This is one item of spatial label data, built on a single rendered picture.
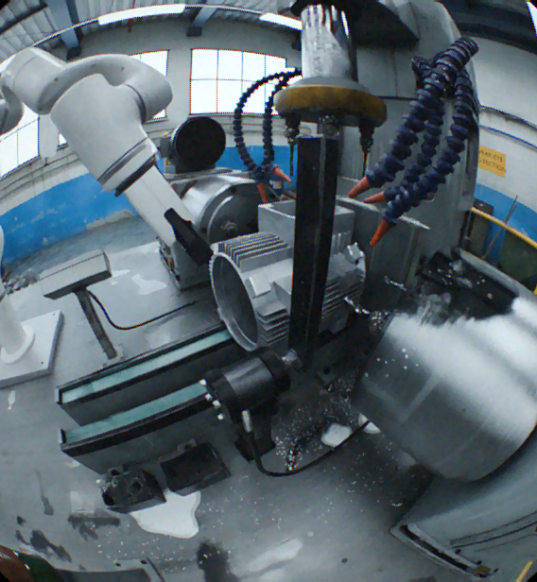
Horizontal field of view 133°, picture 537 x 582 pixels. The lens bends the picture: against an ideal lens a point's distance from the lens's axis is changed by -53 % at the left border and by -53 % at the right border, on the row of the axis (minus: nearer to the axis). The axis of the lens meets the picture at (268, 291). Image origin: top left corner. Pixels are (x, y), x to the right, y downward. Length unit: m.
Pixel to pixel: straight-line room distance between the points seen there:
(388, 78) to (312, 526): 0.84
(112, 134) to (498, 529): 0.61
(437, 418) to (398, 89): 0.56
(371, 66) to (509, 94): 5.33
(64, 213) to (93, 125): 5.93
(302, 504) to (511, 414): 0.34
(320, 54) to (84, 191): 5.83
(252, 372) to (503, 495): 0.30
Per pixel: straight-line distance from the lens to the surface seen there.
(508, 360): 0.22
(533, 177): 5.39
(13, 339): 0.92
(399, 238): 0.42
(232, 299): 0.45
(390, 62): 0.61
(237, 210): 0.56
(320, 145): 0.18
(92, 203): 6.02
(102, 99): 0.31
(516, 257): 4.32
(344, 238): 0.39
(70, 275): 0.54
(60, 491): 0.61
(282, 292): 0.30
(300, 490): 0.44
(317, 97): 0.33
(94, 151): 0.30
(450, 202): 0.50
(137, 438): 0.41
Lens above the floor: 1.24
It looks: 34 degrees down
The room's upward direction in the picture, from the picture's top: straight up
